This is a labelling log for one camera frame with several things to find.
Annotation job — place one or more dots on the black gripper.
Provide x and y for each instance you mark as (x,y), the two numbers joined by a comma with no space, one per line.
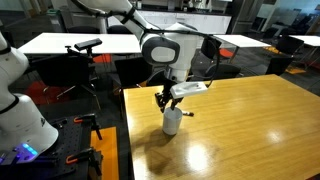
(166,90)

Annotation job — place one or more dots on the white ceramic mug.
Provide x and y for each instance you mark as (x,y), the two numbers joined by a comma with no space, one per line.
(171,123)

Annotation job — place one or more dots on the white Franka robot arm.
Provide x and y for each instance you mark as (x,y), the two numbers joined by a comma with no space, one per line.
(186,43)

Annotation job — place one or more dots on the white marker with black cap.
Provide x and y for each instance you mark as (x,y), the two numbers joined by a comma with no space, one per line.
(188,113)

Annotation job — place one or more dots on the orange and black clamp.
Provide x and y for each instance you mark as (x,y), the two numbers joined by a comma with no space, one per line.
(86,155)
(88,120)

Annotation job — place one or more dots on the white kitchen cabinets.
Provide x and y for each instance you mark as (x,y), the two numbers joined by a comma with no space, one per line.
(200,23)

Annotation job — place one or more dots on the white table with metal legs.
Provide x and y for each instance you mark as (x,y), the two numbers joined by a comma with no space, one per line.
(308,40)
(240,40)

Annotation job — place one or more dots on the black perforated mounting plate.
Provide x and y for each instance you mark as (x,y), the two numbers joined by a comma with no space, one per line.
(71,135)

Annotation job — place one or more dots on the large white table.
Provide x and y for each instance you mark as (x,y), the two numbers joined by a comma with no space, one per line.
(43,45)

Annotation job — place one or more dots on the grey waste bin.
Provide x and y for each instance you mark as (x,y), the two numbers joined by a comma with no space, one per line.
(53,20)

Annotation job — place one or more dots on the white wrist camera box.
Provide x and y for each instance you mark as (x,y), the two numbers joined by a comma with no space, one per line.
(188,89)

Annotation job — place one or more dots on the black camera on tripod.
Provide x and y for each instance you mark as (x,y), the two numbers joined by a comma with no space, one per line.
(88,44)

